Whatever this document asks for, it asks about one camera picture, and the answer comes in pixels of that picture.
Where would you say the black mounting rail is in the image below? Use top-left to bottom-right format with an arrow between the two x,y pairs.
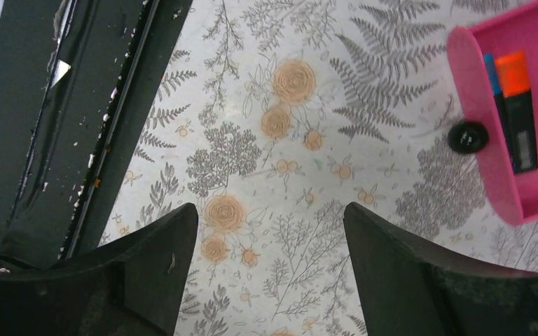
0,1 -> 192,272

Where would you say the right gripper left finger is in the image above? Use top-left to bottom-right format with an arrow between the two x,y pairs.
0,203 -> 198,335

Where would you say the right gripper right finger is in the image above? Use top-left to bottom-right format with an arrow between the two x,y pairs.
343,202 -> 538,335

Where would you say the orange highlighter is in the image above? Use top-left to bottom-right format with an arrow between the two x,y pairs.
495,50 -> 538,174

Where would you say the black pink drawer box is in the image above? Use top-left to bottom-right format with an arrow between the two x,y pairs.
447,1 -> 538,225

